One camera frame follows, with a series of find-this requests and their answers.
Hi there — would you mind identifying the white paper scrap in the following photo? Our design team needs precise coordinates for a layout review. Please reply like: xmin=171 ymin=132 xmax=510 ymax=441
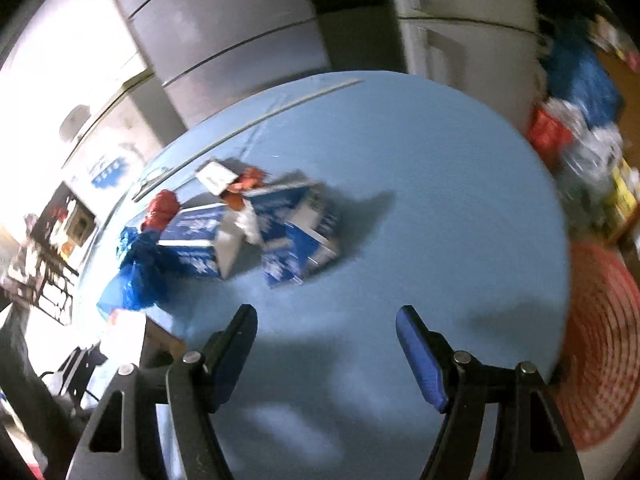
xmin=195 ymin=160 xmax=238 ymax=196

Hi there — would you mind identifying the red bag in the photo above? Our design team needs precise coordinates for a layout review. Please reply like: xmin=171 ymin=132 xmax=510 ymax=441
xmin=527 ymin=105 xmax=571 ymax=156

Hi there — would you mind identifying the silver refrigerator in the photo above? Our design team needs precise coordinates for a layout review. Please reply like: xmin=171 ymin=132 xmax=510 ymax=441
xmin=97 ymin=0 xmax=333 ymax=128

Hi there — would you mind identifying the white appliance with blue sticker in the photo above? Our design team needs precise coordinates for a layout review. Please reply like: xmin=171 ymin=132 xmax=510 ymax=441
xmin=60 ymin=72 xmax=188 ymax=221

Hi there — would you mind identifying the black shelf rack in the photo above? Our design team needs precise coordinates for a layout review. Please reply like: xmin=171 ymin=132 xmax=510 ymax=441
xmin=5 ymin=182 xmax=96 ymax=326

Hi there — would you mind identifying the blue milk carton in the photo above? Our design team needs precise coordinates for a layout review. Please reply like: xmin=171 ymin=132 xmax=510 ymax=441
xmin=245 ymin=172 xmax=346 ymax=288
xmin=157 ymin=202 xmax=246 ymax=281

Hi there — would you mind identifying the blue plastic bag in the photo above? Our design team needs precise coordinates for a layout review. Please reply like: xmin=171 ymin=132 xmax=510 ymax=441
xmin=97 ymin=227 xmax=173 ymax=313

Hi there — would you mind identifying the red plastic basket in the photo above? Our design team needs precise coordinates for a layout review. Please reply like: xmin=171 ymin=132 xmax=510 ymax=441
xmin=550 ymin=240 xmax=640 ymax=453

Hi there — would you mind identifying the yellow box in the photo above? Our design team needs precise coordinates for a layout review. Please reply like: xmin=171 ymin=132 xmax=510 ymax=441
xmin=602 ymin=160 xmax=640 ymax=243

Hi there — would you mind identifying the red wrapper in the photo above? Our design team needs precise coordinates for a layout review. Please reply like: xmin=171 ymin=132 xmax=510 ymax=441
xmin=142 ymin=190 xmax=181 ymax=233

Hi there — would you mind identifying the orange-red crumpled wrapper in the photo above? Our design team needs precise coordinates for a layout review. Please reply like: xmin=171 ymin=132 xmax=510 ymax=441
xmin=222 ymin=167 xmax=268 ymax=211

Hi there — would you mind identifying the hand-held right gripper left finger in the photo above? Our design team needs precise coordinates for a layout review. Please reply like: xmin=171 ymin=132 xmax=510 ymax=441
xmin=67 ymin=304 xmax=258 ymax=480

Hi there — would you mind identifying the large blue bag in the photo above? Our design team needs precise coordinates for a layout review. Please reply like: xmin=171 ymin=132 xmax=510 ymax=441
xmin=542 ymin=45 xmax=623 ymax=126

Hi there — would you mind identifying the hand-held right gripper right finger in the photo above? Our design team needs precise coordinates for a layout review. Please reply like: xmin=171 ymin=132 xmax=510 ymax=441
xmin=395 ymin=305 xmax=586 ymax=480

